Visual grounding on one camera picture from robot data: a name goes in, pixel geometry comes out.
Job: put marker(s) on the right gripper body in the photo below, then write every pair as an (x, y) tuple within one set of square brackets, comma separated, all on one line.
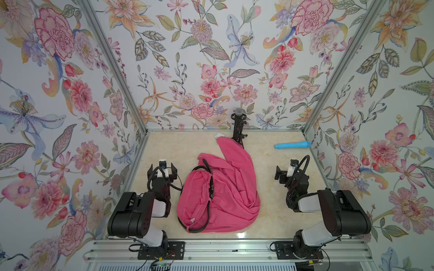
[(285, 175)]

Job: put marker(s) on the pink trousers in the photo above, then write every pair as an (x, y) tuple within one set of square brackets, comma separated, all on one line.
[(236, 203)]

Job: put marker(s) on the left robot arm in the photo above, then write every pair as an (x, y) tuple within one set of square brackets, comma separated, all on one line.
[(133, 213)]

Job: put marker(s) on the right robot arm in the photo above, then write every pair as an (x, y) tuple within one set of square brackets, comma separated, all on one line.
[(341, 212)]

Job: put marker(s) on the light blue cylinder tool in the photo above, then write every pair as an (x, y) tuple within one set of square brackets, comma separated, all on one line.
[(294, 145)]

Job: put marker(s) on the small white case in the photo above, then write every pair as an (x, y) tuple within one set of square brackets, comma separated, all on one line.
[(218, 135)]

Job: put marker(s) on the black microphone on tripod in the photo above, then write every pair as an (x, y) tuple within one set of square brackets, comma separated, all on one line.
[(239, 119)]

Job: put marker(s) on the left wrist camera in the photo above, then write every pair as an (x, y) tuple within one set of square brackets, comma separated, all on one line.
[(162, 171)]

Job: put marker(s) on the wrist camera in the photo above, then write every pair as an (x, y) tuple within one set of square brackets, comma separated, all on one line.
[(162, 171), (292, 167)]

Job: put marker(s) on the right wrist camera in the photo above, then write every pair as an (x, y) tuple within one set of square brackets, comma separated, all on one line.
[(292, 167)]

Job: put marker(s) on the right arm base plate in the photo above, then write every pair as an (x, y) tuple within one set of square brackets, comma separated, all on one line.
[(289, 250)]

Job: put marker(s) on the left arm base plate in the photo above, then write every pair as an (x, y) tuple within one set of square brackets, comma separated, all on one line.
[(171, 250)]

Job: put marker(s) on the aluminium mounting rail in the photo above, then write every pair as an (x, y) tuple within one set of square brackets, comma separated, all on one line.
[(225, 250)]

